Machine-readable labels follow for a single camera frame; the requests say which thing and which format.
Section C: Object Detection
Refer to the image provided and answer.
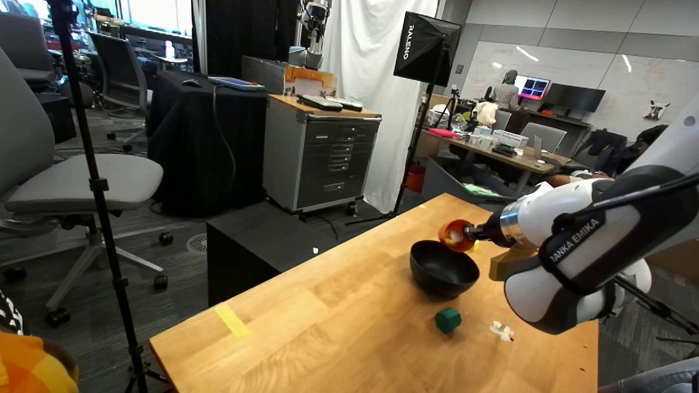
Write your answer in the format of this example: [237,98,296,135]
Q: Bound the white curtain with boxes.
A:
[320,0,444,215]

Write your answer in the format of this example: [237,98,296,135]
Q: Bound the black softbox light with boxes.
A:
[394,10,464,88]

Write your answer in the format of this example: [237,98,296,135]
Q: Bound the black cloth covered table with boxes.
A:
[147,68,269,219]

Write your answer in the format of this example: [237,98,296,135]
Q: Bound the black low platform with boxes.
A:
[205,200,390,308]

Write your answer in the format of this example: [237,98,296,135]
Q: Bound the yellow tape strip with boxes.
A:
[213,305,254,343]

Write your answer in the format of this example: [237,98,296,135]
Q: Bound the cluttered wooden desk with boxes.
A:
[425,127,582,180]

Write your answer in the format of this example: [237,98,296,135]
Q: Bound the orange wooden box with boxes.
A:
[282,64,340,101]

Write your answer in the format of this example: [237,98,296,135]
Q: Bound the seated person in dark shirt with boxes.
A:
[607,123,674,180]

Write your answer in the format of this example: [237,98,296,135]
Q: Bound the dark office chair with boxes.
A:
[87,32,151,151]

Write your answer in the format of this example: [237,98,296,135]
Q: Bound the black bowl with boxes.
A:
[410,239,483,302]

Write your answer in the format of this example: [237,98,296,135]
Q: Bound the red bucket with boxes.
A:
[404,164,429,194]

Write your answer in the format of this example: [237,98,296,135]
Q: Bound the black camera tripod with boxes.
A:
[45,0,151,393]

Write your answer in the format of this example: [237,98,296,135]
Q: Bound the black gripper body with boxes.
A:
[476,215,513,250]

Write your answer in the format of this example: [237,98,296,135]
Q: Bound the black backdrop panel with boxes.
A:
[203,0,303,80]

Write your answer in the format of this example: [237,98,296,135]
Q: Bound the light grey office chair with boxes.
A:
[0,47,171,329]

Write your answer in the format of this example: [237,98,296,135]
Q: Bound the orange plastic cup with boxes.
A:
[438,217,478,256]

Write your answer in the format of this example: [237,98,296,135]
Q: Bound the grey drawer cabinet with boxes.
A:
[260,95,386,217]

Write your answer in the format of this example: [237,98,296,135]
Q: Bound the black wide monitor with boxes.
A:
[543,81,607,118]

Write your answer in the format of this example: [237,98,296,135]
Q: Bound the green toy block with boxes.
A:
[432,306,465,337]

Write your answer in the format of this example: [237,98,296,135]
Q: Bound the white tape marker with stick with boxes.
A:
[487,320,517,345]

